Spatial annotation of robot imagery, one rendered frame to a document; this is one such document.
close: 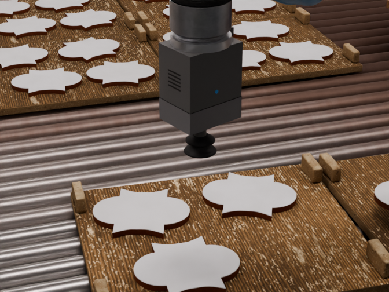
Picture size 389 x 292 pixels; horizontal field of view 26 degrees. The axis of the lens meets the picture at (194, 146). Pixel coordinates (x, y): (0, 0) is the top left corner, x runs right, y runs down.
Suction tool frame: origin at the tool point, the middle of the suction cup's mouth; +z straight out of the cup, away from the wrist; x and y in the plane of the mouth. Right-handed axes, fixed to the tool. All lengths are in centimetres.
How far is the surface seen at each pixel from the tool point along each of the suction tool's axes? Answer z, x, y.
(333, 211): 18.3, 2.0, -25.3
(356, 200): 18.3, 2.2, -30.5
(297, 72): 18, -41, -61
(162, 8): 18, -94, -64
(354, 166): 18.3, -5.6, -38.8
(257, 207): 17.2, -4.9, -15.7
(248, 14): 18, -76, -78
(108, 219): 17.3, -16.7, 4.2
